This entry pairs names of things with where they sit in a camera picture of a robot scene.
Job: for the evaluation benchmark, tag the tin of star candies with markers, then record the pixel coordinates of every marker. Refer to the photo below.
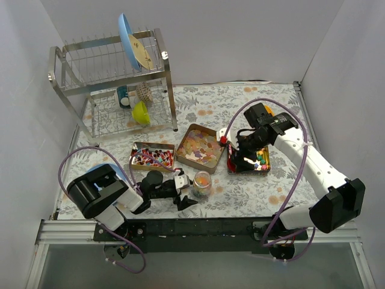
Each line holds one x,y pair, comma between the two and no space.
262,164

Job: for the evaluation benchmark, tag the blue plate on table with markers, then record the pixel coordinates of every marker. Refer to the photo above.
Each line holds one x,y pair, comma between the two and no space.
118,172

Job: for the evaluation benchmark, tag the clear glass jar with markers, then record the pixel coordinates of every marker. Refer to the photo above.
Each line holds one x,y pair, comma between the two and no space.
202,184

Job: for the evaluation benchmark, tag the yellow plastic scoop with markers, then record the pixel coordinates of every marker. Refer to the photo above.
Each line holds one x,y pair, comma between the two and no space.
268,109

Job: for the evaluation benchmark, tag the tin of pastel gummies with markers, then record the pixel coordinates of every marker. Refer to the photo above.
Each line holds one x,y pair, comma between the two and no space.
199,149

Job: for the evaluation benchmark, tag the cream floral plate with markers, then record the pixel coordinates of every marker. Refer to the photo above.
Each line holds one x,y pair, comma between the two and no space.
140,53

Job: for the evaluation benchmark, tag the steel dish rack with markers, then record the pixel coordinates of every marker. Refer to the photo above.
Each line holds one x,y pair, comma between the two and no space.
85,75

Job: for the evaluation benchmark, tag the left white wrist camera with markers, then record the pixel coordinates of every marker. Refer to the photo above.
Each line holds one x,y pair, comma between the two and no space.
178,178

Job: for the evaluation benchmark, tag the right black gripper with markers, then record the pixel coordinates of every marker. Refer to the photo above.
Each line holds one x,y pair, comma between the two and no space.
238,150

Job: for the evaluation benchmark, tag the floral table mat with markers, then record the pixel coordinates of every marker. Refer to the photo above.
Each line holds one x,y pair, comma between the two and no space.
231,195

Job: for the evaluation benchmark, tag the blue white mug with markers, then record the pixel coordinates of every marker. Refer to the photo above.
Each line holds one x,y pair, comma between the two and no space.
122,97

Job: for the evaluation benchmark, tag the green bowl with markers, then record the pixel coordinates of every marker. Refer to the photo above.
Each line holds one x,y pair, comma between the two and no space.
140,113

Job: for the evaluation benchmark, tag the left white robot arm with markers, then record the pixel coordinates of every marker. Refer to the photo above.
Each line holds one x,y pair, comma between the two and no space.
99,193

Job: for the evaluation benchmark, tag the tin of lollipops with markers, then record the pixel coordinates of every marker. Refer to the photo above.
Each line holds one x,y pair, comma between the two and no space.
153,156

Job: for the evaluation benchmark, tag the red jar lid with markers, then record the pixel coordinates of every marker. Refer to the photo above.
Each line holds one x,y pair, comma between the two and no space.
231,167

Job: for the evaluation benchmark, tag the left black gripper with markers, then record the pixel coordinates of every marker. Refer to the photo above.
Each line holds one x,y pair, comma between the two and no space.
176,192

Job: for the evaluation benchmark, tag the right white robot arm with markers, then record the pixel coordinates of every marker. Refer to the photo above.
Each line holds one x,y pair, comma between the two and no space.
340,199

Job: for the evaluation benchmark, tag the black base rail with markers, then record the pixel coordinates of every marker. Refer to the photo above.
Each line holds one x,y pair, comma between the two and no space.
197,234

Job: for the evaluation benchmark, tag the blue plate in rack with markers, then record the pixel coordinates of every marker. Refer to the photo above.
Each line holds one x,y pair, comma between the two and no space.
124,33

